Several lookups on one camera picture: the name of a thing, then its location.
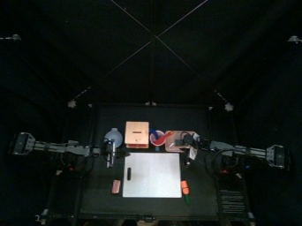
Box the pink toy sushi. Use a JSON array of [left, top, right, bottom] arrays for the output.
[[111, 179, 121, 195]]

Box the white cutting board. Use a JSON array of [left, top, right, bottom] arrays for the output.
[[121, 152, 183, 199]]

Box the red plastic spatula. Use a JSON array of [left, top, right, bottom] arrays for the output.
[[156, 131, 175, 146]]

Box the red plastic cup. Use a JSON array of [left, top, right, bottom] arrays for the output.
[[148, 130, 167, 147]]

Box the grey bowl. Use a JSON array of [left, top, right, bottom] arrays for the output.
[[104, 127, 124, 149]]

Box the blue plastic utensil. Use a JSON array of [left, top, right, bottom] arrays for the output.
[[148, 127, 164, 141]]

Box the orange toy carrot green top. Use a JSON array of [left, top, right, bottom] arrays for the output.
[[179, 180, 192, 206]]

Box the white text label sticker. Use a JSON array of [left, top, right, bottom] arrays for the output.
[[217, 189, 247, 215]]

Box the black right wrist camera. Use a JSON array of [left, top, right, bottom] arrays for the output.
[[179, 131, 197, 145]]

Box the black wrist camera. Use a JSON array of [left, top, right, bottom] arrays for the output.
[[179, 131, 197, 145], [101, 139, 116, 151]]

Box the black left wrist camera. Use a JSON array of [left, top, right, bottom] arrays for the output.
[[101, 139, 116, 151]]

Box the thin steel brace wire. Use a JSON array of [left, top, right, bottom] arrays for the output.
[[108, 0, 231, 109], [69, 0, 208, 104]]

